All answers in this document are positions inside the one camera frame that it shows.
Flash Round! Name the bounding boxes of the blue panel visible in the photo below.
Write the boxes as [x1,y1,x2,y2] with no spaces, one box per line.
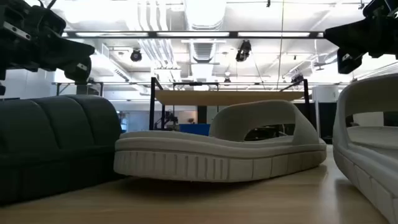
[178,123,211,137]

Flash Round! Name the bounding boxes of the black overhead camera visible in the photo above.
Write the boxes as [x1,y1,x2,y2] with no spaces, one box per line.
[235,39,252,62]

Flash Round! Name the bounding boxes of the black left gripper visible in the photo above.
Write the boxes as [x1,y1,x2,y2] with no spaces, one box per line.
[0,0,96,84]

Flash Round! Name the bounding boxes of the black-framed wooden shoe shelf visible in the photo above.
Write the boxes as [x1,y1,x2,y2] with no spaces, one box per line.
[149,77,311,131]

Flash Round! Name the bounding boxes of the black round spotlight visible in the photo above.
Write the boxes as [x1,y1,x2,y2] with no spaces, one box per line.
[129,48,143,62]

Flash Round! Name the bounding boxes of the black overhead frame bar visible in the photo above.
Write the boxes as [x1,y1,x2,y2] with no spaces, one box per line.
[61,30,326,39]

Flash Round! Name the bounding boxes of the black slide sandal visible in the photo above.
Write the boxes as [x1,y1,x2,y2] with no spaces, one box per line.
[0,94,124,207]

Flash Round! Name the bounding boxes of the black background rig frame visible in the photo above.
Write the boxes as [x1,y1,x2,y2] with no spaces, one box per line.
[55,81,104,96]

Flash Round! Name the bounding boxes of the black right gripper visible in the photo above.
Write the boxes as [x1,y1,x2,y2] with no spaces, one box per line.
[324,0,398,75]

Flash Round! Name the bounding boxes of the grey slide sandal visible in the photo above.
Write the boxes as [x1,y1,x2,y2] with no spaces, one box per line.
[331,73,398,224]
[113,99,328,184]

